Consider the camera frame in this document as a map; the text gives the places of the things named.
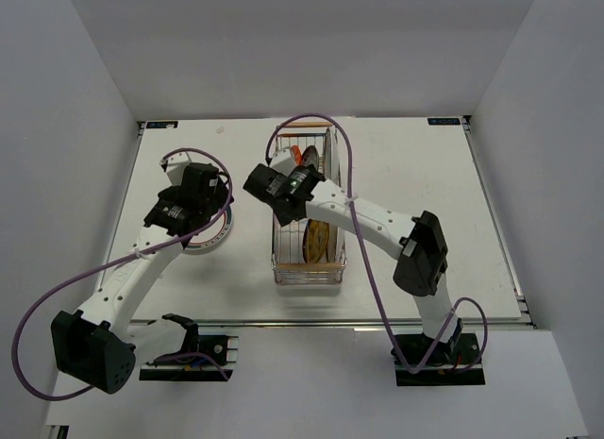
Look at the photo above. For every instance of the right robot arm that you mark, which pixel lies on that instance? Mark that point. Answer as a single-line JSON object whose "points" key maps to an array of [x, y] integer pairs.
{"points": [[417, 244]]}

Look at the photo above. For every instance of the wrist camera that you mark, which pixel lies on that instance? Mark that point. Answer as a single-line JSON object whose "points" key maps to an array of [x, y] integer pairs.
{"points": [[283, 161], [174, 167]]}

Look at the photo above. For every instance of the dark patterned plate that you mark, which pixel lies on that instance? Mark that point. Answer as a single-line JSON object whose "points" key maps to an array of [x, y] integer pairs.
{"points": [[311, 157]]}

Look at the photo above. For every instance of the white plate with coloured rim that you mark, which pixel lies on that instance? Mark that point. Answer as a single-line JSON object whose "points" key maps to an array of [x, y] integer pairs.
{"points": [[213, 237]]}

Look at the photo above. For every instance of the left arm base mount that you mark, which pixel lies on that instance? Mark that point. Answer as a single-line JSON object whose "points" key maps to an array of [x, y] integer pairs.
{"points": [[212, 358]]}

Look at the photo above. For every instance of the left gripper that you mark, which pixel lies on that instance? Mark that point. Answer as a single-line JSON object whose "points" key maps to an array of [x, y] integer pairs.
{"points": [[220, 195]]}

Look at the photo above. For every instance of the aluminium table rail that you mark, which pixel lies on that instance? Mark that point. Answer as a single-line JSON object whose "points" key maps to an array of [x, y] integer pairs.
{"points": [[523, 322]]}

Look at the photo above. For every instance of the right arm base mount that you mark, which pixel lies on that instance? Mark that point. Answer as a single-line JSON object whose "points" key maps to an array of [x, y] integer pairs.
{"points": [[443, 367]]}

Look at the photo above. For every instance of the large white plate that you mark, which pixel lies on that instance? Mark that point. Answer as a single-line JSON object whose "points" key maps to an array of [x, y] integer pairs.
{"points": [[331, 160], [336, 244]]}

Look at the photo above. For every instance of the wire dish rack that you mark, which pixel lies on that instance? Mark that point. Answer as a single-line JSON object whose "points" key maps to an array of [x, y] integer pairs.
{"points": [[287, 254]]}

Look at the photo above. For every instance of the yellow patterned plate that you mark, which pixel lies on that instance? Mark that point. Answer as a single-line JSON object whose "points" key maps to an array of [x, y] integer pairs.
{"points": [[315, 241]]}

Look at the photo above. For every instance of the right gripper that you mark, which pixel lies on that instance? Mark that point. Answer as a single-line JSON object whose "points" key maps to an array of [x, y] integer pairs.
{"points": [[284, 223]]}

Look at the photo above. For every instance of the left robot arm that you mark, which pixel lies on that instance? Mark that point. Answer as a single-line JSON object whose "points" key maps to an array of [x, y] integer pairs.
{"points": [[96, 344]]}

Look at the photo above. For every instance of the orange plate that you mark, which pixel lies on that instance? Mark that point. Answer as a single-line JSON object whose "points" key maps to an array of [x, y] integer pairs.
{"points": [[296, 154]]}

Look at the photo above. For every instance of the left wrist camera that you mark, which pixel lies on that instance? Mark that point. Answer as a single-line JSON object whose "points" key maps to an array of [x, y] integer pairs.
{"points": [[174, 167]]}

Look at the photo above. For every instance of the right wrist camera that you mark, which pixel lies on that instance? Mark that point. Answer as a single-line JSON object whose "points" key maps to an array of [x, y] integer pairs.
{"points": [[283, 161]]}

